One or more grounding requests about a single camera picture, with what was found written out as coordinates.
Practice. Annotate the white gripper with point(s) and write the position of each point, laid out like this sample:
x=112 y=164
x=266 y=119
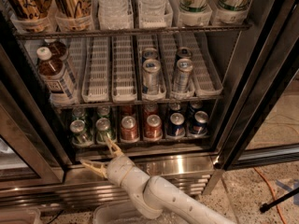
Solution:
x=118 y=171

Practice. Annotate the green can column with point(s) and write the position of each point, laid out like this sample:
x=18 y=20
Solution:
x=104 y=112
x=103 y=130

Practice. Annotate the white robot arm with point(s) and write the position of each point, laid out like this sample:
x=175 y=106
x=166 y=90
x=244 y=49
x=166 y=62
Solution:
x=151 y=195

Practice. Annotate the red can front left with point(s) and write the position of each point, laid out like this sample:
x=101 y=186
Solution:
x=129 y=131

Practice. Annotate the red can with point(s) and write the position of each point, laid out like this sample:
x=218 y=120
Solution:
x=129 y=131
x=153 y=127
x=151 y=109

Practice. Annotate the green can front left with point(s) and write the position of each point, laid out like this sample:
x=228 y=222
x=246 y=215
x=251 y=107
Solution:
x=82 y=136

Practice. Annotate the red can front right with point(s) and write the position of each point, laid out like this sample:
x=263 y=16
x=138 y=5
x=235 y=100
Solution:
x=153 y=127

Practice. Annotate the green can rear left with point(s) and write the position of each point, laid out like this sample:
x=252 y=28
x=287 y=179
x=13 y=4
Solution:
x=80 y=113

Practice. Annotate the red can rear right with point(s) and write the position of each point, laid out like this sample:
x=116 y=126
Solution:
x=151 y=109

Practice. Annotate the blue can front left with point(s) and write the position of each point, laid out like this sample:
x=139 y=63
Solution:
x=175 y=126

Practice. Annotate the blue can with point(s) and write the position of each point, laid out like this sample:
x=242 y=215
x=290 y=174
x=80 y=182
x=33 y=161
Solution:
x=175 y=126
x=174 y=108
x=195 y=106
x=198 y=125

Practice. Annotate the blue can rear left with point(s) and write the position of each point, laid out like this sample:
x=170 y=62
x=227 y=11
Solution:
x=174 y=108

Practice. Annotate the blue can front right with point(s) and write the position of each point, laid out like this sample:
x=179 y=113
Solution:
x=198 y=125

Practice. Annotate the blue can rear right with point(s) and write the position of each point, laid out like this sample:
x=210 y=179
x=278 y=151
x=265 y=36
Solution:
x=195 y=106

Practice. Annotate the silver tall can front left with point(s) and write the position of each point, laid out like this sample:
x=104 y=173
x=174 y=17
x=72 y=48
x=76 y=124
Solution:
x=150 y=71

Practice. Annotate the silver tall can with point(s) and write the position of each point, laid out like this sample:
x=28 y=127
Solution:
x=183 y=53
x=150 y=71
x=182 y=75
x=149 y=53

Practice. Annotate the steel fridge cabinet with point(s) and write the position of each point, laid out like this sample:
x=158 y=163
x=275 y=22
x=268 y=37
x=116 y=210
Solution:
x=54 y=177

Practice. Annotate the silver tall can rear left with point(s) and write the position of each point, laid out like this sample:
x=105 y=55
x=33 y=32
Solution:
x=149 y=53

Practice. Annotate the silver tall can front right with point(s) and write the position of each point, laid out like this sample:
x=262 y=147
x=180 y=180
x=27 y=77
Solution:
x=182 y=75

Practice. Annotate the silver tall can rear right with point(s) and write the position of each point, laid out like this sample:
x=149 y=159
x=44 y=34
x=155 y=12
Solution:
x=183 y=53

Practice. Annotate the fridge glass door right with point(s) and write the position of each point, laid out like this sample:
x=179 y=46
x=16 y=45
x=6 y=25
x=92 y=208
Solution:
x=259 y=120

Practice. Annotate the clear plastic bin floor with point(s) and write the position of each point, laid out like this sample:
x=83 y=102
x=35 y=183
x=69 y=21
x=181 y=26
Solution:
x=127 y=213

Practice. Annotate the brown tea bottle front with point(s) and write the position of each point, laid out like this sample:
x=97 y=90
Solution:
x=56 y=77

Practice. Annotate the brown tea bottle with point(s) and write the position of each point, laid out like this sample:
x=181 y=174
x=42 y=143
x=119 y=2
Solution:
x=60 y=50
x=56 y=77

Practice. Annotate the white empty tray left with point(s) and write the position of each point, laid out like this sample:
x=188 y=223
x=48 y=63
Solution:
x=95 y=86

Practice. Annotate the white empty tray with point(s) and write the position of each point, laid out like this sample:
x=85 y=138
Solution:
x=205 y=76
x=123 y=70
x=95 y=86

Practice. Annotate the white empty tray middle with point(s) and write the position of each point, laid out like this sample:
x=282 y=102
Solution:
x=123 y=70

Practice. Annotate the clear plastic bin corner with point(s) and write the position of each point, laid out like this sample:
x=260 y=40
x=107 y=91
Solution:
x=22 y=216

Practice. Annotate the brown tea bottle rear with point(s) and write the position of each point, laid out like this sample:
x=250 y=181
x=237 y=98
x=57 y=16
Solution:
x=60 y=50

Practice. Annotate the white empty tray right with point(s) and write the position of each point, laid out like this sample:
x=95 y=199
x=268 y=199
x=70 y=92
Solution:
x=205 y=76

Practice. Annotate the clear water bottle left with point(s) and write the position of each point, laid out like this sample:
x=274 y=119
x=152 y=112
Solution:
x=113 y=14

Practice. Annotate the black tripod leg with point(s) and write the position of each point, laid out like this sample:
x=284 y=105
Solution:
x=266 y=206

